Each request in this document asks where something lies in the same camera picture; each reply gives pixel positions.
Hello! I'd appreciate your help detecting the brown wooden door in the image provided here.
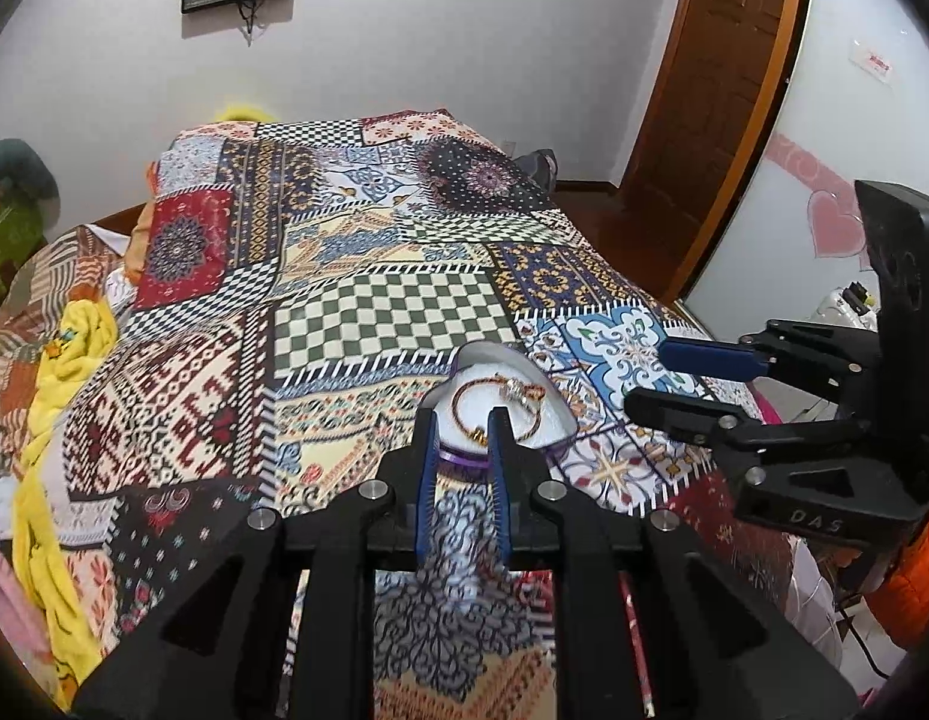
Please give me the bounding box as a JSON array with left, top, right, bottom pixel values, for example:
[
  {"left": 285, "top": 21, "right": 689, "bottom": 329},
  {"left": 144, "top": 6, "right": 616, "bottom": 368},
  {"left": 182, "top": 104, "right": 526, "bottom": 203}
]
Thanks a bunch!
[{"left": 616, "top": 0, "right": 811, "bottom": 302}]

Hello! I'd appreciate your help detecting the yellow plush pillow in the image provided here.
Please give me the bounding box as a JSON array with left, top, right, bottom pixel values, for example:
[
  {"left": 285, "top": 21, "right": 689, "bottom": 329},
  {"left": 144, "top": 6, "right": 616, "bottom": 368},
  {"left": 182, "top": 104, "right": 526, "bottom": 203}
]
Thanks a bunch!
[{"left": 212, "top": 96, "right": 279, "bottom": 125}]

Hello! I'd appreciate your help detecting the gold beaded bracelet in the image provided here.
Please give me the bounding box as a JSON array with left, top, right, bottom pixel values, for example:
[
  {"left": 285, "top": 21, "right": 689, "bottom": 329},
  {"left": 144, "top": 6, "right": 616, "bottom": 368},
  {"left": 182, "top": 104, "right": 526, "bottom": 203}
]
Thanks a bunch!
[{"left": 452, "top": 373, "right": 545, "bottom": 452}]

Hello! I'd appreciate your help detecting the patchwork printed blanket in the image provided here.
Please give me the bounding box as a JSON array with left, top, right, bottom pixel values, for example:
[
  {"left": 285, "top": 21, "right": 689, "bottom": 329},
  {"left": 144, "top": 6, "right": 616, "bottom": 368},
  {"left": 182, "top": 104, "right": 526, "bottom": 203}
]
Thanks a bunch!
[{"left": 0, "top": 109, "right": 817, "bottom": 720}]

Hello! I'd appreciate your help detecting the pink cloth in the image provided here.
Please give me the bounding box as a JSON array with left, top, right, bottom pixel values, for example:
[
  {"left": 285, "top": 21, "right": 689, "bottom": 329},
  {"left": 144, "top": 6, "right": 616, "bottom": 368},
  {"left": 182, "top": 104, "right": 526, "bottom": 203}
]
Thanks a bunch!
[{"left": 0, "top": 540, "right": 55, "bottom": 685}]

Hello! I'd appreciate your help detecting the yellow cloth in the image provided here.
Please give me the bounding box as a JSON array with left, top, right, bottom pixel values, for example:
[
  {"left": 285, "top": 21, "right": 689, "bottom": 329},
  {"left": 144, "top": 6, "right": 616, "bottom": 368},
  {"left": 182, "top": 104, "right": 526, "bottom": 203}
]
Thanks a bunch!
[{"left": 13, "top": 300, "right": 122, "bottom": 707}]

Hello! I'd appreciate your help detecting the green cloth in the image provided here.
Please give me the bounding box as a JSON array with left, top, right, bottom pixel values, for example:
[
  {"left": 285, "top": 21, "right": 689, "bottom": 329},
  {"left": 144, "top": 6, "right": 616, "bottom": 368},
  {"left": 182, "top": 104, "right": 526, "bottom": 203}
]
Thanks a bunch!
[{"left": 0, "top": 138, "right": 62, "bottom": 332}]

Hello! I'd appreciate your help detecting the orange pillow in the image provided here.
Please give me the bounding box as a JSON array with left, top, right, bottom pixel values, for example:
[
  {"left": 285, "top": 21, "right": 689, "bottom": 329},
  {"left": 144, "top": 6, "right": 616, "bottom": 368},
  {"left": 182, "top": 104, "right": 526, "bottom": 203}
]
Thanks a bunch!
[{"left": 125, "top": 202, "right": 157, "bottom": 287}]

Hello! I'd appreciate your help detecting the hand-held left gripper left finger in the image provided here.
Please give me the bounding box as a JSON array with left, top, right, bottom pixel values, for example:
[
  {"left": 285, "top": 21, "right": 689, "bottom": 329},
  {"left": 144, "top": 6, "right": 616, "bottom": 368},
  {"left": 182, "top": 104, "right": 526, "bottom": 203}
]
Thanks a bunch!
[{"left": 70, "top": 409, "right": 440, "bottom": 720}]

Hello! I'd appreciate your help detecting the white jewelry box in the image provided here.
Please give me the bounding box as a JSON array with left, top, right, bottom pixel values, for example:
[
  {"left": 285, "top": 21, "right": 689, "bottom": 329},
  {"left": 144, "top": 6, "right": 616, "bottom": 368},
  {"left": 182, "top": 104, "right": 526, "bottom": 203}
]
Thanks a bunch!
[{"left": 425, "top": 342, "right": 578, "bottom": 460}]

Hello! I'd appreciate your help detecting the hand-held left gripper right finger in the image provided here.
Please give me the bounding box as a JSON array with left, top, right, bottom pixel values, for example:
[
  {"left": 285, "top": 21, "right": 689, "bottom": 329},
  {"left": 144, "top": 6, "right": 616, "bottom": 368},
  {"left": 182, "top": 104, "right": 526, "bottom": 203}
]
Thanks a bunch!
[{"left": 487, "top": 406, "right": 864, "bottom": 720}]

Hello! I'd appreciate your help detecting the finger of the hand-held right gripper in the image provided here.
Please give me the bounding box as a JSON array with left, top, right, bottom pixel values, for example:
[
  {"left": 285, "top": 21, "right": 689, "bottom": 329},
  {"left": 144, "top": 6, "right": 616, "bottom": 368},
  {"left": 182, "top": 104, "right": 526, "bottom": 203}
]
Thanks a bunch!
[
  {"left": 623, "top": 388, "right": 926, "bottom": 542},
  {"left": 657, "top": 319, "right": 883, "bottom": 415}
]

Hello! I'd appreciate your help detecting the orange cloth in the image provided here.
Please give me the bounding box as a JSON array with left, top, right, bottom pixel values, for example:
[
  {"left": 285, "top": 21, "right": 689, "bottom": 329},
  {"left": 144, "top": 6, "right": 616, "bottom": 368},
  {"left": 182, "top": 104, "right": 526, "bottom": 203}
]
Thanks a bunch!
[{"left": 863, "top": 510, "right": 929, "bottom": 647}]

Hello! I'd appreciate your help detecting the pink heart wall sticker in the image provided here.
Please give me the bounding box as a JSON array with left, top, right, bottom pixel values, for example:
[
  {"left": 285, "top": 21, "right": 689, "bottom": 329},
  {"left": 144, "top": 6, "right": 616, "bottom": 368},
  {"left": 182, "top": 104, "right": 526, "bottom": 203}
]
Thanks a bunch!
[{"left": 804, "top": 187, "right": 867, "bottom": 260}]

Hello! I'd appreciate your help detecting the dark bag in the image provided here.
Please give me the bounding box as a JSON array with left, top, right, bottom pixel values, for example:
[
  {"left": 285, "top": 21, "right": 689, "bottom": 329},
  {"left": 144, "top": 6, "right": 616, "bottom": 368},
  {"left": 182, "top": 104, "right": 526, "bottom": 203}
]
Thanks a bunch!
[{"left": 515, "top": 149, "right": 560, "bottom": 194}]

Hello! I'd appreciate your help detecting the white wall label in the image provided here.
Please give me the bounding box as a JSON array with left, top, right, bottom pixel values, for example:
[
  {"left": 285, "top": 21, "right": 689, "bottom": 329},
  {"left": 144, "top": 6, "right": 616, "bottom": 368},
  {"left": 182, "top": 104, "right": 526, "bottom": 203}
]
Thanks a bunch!
[{"left": 846, "top": 37, "right": 897, "bottom": 85}]

